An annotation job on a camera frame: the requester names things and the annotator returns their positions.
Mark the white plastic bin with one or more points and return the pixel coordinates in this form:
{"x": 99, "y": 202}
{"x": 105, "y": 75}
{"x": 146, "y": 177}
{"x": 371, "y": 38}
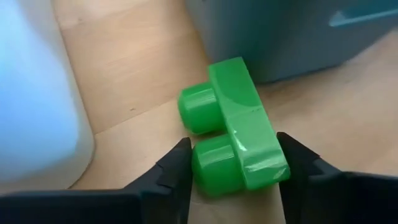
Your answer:
{"x": 37, "y": 93}

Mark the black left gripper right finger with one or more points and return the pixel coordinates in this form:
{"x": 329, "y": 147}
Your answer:
{"x": 326, "y": 199}

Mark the green two-stud block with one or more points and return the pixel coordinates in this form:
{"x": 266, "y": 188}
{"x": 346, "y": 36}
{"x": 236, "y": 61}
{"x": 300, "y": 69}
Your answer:
{"x": 242, "y": 124}

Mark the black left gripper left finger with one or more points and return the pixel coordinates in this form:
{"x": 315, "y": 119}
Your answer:
{"x": 124, "y": 208}

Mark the teal plastic bin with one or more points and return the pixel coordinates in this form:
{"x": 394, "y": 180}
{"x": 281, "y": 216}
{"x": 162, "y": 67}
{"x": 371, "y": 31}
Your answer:
{"x": 280, "y": 37}

